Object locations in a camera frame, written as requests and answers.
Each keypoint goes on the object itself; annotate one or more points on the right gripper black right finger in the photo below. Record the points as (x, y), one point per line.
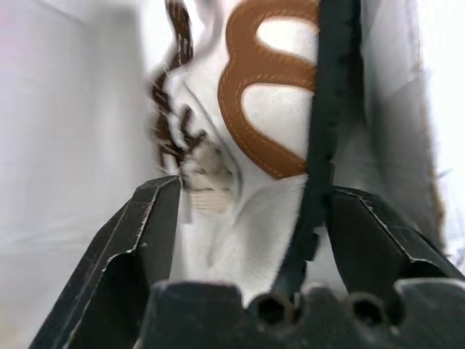
(367, 236)

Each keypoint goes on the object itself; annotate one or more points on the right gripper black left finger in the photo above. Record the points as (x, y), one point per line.
(120, 232)

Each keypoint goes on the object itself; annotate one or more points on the white shoe with brown logo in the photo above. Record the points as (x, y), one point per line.
(276, 98)

